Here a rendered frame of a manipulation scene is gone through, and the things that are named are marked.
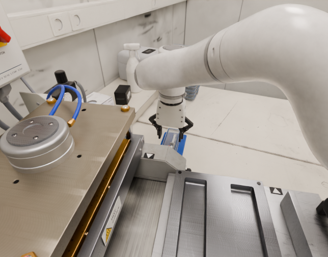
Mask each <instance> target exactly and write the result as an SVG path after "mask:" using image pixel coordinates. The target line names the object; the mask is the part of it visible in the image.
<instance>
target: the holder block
mask: <svg viewBox="0 0 328 257"><path fill-rule="evenodd" d="M161 257H282V255H281V251H280V247H279V243H278V239H277V235H276V231H275V227H274V224H273V221H272V217H271V213H270V209H269V205H268V202H267V198H266V194H265V190H264V186H263V182H262V181H255V180H251V179H243V178H236V177H228V176H221V175H214V174H207V173H199V172H192V171H185V170H176V174H175V180H174V186H173V193H172V199H171V204H170V210H169V216H168V222H167V229H166V234H165V240H164V244H163V250H162V256H161Z"/></svg>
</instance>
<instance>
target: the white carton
mask: <svg viewBox="0 0 328 257"><path fill-rule="evenodd" d="M86 99H87V103H91V104H101V105H111V106H114V100H113V98H112V97H110V96H108V95H105V94H101V93H97V92H92V93H90V94H88V95H87V96H86Z"/></svg>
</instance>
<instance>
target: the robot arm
mask: <svg viewBox="0 0 328 257"><path fill-rule="evenodd" d="M134 80H135V82H136V84H137V85H138V86H139V87H140V88H141V89H143V90H158V94H159V99H158V103H157V110H156V114H154V115H152V116H150V117H149V121H150V122H151V123H152V125H153V126H154V127H155V128H156V130H157V135H158V138H159V139H160V138H161V136H162V126H168V127H175V128H178V129H179V130H180V133H179V142H181V139H183V135H184V132H186V131H188V130H189V129H190V128H191V127H193V125H194V123H193V122H191V121H190V120H189V119H188V118H187V117H186V102H185V99H184V96H186V92H185V87H187V86H195V85H213V84H227V83H240V82H254V81H261V82H267V83H270V84H273V85H275V86H277V87H278V88H279V89H281V90H282V91H283V93H284V94H285V95H286V97H287V99H288V100H289V102H290V104H291V106H292V109H293V111H294V113H295V116H296V118H297V121H298V124H299V127H300V129H301V131H302V134H303V137H304V139H305V141H306V143H307V145H308V147H309V149H310V150H311V152H312V154H313V155H314V156H315V158H316V159H317V160H318V162H319V163H320V164H321V165H322V166H323V167H324V168H325V169H327V170H328V13H326V12H324V11H321V10H319V9H316V8H313V7H310V6H305V5H299V4H282V5H277V6H273V7H270V8H267V9H264V10H262V11H260V12H257V13H255V14H253V15H251V16H249V17H247V18H245V19H243V20H241V21H239V22H237V23H235V24H233V25H231V26H229V27H227V28H225V29H223V30H221V31H219V32H217V33H215V34H213V35H211V36H209V37H207V38H205V39H203V40H202V41H200V42H198V43H196V44H194V45H192V46H189V47H184V46H182V45H175V44H170V45H164V46H161V47H160V48H159V49H158V54H156V55H153V56H150V57H148V58H146V59H144V60H142V61H141V62H140V63H139V64H138V65H137V66H136V68H135V70H134ZM154 119H156V121H155V120H154ZM185 122H186V123H187V124H188V125H186V126H184V123H185Z"/></svg>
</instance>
